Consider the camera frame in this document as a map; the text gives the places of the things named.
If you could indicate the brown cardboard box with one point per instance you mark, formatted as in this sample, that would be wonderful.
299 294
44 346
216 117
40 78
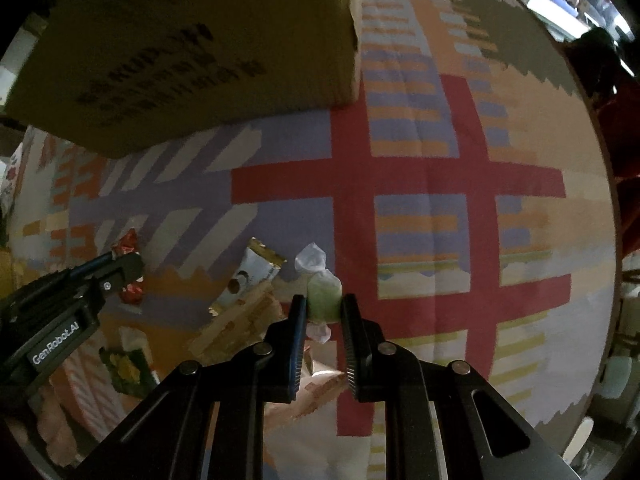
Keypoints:
119 76

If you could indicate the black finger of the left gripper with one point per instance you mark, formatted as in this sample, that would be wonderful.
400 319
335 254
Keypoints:
117 272

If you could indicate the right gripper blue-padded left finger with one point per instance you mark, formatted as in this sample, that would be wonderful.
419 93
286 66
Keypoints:
297 321

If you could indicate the green candy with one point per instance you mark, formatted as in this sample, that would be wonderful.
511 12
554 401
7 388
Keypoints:
324 292

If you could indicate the dark green chip packet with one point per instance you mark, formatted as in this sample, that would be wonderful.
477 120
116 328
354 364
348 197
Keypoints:
130 365

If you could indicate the beige red biscuit packet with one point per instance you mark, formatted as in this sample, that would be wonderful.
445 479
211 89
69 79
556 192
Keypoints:
319 385
242 324

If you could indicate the white gold small packet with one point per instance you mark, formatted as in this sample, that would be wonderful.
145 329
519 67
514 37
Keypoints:
259 263

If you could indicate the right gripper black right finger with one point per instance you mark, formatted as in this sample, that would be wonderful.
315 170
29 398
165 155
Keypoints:
361 340

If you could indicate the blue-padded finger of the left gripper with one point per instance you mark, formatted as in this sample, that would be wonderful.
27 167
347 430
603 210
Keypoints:
93 266

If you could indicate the colourful patterned tablecloth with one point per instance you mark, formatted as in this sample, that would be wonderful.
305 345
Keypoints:
464 198

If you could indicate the gold red foil candy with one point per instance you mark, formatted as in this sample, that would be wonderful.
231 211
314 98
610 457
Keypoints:
126 252

